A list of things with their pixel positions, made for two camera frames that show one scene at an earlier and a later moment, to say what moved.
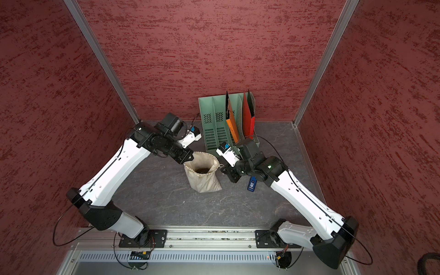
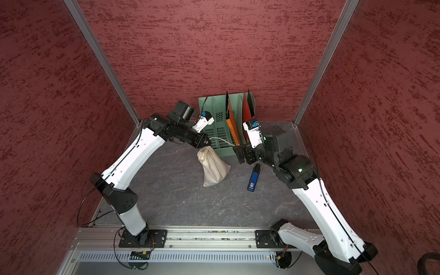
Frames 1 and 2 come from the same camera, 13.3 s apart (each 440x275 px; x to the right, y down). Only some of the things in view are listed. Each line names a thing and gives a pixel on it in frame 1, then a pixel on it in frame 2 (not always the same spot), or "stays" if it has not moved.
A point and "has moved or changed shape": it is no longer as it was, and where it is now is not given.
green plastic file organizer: (215, 128) stays
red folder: (248, 120) stays
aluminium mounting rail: (177, 238) stays
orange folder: (230, 119) stays
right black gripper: (231, 171) to (240, 150)
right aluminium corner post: (350, 6) stays
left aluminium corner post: (84, 25) stays
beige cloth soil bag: (201, 173) has moved or changed shape
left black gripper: (183, 157) to (199, 143)
